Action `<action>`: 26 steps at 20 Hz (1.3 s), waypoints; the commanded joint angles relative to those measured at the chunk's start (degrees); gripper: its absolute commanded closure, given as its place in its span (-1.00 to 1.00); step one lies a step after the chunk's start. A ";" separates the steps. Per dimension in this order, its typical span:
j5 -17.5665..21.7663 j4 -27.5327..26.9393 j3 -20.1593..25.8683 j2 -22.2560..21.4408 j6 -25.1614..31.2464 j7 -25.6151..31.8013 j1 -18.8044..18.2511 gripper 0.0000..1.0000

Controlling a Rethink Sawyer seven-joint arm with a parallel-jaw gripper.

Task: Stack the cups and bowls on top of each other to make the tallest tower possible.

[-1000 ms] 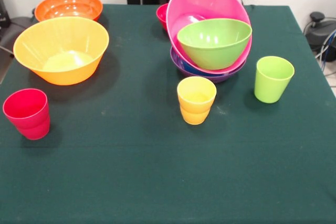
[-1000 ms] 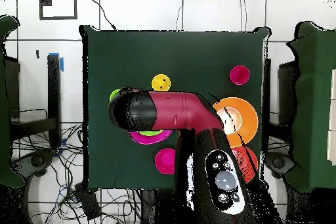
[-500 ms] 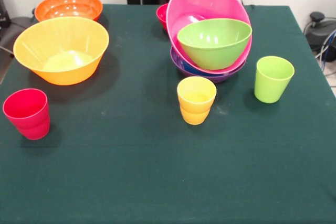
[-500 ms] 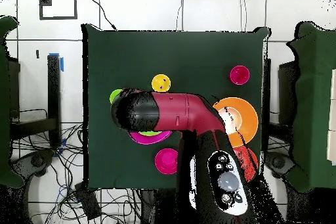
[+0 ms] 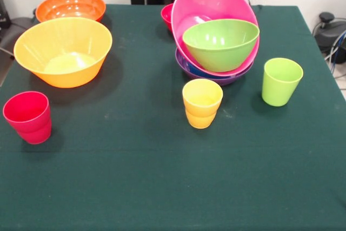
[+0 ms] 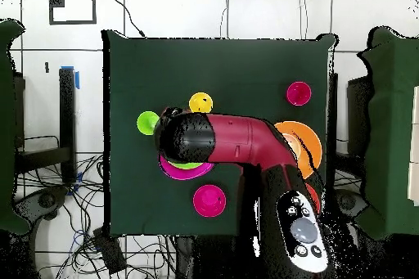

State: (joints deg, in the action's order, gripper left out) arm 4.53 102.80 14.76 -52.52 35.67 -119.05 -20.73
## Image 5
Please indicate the large pink bowl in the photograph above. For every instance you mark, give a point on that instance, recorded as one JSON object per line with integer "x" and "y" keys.
{"x": 194, "y": 3}

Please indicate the lime green bowl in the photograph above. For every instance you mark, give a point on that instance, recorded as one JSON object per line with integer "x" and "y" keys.
{"x": 221, "y": 55}

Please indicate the small blue bowl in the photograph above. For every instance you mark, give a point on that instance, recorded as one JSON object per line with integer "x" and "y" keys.
{"x": 196, "y": 72}

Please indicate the large orange bowl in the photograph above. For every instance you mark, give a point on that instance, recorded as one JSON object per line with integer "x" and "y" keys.
{"x": 65, "y": 76}

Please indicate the small red-pink bowl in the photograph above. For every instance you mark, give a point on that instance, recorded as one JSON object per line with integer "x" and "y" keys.
{"x": 166, "y": 16}

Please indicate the purple bowl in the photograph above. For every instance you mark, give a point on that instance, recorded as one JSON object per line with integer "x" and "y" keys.
{"x": 229, "y": 79}

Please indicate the lime green cup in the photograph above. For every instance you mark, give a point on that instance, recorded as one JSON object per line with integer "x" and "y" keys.
{"x": 279, "y": 90}

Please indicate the yellow cup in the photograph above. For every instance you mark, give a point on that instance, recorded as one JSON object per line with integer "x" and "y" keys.
{"x": 201, "y": 114}

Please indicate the red-orange bowl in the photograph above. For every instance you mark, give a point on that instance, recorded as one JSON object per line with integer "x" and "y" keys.
{"x": 70, "y": 6}

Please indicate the dark green tablecloth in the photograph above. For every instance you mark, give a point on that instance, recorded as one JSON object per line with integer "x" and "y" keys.
{"x": 243, "y": 174}

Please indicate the black device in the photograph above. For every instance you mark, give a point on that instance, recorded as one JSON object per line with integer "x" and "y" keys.
{"x": 4, "y": 12}

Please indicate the red-pink cup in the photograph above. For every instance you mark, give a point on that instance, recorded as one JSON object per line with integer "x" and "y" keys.
{"x": 29, "y": 122}

